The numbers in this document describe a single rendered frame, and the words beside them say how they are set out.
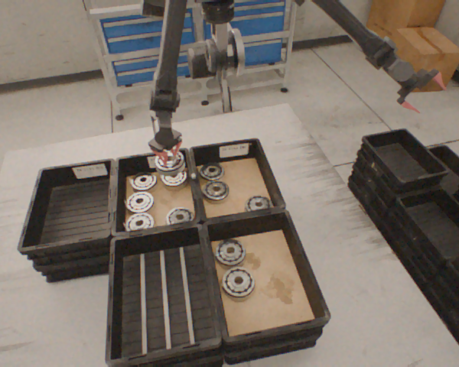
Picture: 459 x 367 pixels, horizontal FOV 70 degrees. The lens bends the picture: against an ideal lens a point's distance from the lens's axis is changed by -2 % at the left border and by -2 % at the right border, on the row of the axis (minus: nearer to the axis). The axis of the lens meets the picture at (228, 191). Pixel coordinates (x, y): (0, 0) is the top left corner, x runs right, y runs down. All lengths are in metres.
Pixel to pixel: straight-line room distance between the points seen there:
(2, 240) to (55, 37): 2.70
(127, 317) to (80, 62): 3.30
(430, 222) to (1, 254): 2.04
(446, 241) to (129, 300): 1.57
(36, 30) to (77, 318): 3.16
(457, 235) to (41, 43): 3.83
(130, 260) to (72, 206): 0.38
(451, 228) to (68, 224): 1.86
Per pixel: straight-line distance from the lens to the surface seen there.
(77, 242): 1.19
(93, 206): 1.41
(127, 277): 1.18
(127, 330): 1.10
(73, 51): 4.03
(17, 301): 1.45
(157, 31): 3.03
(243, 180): 1.39
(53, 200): 1.50
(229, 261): 1.12
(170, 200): 1.34
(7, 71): 4.25
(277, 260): 1.16
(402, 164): 2.17
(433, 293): 1.97
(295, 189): 1.55
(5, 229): 1.69
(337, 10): 1.09
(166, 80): 0.99
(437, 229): 2.07
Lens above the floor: 1.82
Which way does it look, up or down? 47 degrees down
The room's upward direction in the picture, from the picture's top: 2 degrees counter-clockwise
